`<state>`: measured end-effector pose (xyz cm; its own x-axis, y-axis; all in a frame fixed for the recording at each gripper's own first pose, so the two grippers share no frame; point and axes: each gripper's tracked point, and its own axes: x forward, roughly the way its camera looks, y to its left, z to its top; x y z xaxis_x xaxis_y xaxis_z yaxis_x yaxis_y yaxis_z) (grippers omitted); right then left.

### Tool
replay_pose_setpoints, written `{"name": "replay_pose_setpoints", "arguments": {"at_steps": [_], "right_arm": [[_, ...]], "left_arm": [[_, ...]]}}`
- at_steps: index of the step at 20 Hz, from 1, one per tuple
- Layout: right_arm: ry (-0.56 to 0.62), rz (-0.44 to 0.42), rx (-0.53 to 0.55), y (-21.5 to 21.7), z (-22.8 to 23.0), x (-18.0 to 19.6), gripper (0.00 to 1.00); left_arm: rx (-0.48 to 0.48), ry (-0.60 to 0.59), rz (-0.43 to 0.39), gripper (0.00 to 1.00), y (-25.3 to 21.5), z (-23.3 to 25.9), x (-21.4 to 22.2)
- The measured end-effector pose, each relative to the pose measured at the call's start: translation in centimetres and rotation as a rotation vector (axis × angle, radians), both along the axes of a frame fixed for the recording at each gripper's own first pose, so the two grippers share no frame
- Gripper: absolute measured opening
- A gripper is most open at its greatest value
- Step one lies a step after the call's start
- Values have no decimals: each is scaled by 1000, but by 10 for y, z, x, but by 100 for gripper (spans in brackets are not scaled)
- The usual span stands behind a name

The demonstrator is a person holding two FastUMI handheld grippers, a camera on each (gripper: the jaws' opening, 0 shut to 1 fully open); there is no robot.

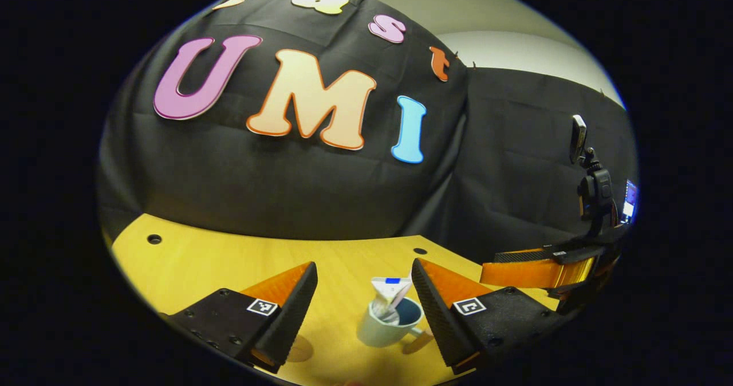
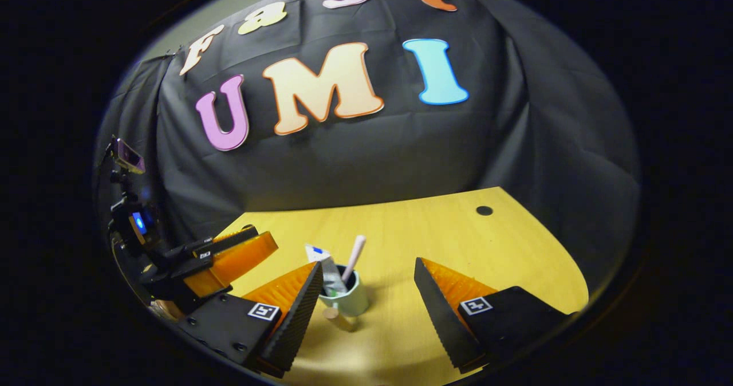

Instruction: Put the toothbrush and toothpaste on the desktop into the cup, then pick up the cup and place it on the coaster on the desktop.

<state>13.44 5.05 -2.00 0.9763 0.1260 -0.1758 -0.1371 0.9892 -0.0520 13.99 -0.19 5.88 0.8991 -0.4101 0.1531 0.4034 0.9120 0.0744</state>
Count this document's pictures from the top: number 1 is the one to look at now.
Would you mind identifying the small lit screen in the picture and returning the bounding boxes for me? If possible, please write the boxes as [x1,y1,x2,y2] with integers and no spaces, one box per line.
[623,180,639,225]

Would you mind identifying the yellow wooden desktop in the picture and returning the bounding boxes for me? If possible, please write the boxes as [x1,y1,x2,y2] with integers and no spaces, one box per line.
[109,213,565,386]

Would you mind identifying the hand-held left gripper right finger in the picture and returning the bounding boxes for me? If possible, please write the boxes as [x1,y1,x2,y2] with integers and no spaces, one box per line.
[411,258,565,375]

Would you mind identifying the white toothpaste tube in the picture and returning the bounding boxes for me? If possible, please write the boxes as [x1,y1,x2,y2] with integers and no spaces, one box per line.
[371,276,413,325]

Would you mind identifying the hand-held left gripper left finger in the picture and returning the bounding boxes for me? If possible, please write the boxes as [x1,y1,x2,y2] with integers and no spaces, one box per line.
[166,261,319,374]

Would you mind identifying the black backdrop cloth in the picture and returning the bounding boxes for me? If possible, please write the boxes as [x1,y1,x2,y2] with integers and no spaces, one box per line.
[97,0,640,266]

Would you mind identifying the pale green cup wooden handle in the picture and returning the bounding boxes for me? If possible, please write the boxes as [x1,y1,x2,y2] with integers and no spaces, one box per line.
[357,296,436,356]

